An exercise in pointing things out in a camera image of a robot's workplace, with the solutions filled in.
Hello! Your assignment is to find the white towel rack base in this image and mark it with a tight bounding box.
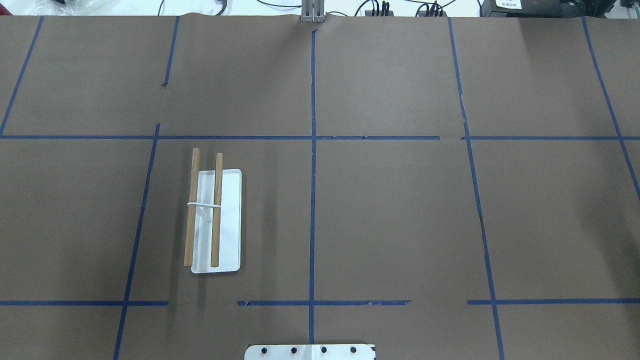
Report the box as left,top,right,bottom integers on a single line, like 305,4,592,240
189,169,242,274

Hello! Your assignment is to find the short wooden rack rod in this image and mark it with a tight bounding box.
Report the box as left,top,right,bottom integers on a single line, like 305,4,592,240
210,152,224,268

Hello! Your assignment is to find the long wooden rack rod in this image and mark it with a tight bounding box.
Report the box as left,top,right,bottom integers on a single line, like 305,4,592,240
183,148,201,267

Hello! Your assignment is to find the black power strip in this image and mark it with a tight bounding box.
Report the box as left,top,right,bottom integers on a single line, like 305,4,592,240
358,0,448,18

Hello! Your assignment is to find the black electronics box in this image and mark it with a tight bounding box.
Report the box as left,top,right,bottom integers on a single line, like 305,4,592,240
480,0,617,19

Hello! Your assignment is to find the grey aluminium frame post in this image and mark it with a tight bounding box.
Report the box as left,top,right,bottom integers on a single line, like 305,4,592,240
301,0,326,23

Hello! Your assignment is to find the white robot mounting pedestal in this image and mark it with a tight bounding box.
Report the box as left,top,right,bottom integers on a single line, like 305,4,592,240
244,343,377,360

